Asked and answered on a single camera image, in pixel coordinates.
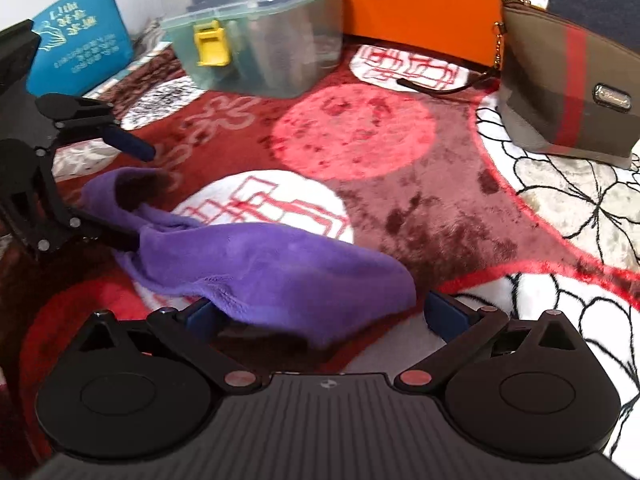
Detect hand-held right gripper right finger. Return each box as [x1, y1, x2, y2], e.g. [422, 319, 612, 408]
[395, 290, 593, 392]

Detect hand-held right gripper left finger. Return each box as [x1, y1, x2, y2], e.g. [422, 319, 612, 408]
[75, 297, 261, 392]

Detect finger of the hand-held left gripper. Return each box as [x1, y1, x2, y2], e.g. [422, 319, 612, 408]
[35, 92, 157, 162]
[0, 139, 143, 262]

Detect purple fleece cloth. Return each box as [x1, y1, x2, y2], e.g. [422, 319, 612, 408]
[80, 167, 418, 348]

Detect orange cardboard box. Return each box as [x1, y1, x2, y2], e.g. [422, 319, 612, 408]
[336, 0, 536, 68]

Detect teal printed cushion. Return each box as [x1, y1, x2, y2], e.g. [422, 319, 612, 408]
[26, 0, 135, 97]

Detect striped bedsheet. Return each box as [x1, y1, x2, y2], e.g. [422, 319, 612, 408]
[131, 16, 170, 55]

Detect red white printed blanket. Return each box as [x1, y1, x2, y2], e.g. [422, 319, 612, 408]
[0, 42, 640, 480]

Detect clear plastic storage box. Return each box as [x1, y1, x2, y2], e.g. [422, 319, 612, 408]
[160, 0, 346, 100]

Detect brown red striped pouch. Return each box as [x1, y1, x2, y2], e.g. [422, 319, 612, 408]
[395, 0, 640, 170]

